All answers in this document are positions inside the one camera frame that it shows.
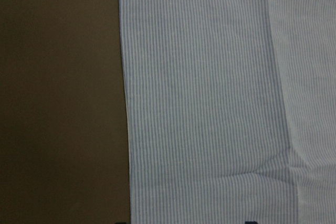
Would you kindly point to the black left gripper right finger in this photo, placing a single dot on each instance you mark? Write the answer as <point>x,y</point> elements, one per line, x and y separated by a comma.
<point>251,222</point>

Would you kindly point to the light blue striped shirt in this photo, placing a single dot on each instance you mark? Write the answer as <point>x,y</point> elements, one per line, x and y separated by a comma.
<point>230,110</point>

